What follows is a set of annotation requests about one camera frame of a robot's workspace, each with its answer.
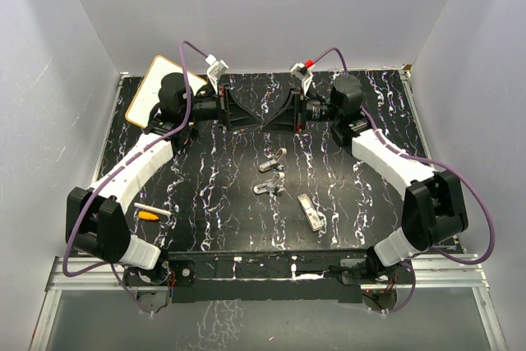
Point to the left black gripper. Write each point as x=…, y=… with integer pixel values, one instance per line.
x=238, y=116

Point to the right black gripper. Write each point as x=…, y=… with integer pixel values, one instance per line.
x=283, y=120

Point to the beige grey stapler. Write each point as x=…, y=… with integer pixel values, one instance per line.
x=273, y=162

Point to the white staple box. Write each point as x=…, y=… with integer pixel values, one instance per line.
x=314, y=217

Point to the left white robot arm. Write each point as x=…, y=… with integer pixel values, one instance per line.
x=96, y=222

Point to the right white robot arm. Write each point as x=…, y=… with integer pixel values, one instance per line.
x=433, y=208

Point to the white marker pen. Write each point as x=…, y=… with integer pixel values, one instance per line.
x=152, y=209

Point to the orange marker cap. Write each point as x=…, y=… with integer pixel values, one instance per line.
x=147, y=216

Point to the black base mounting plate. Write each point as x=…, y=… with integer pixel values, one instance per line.
x=341, y=275

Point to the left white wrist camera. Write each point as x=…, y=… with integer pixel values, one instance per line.
x=215, y=70

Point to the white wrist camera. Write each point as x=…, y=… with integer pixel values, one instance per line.
x=215, y=70
x=303, y=72

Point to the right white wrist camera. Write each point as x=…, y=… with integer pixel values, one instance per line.
x=303, y=72

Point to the small whiteboard with wooden frame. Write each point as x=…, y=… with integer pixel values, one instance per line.
x=146, y=97

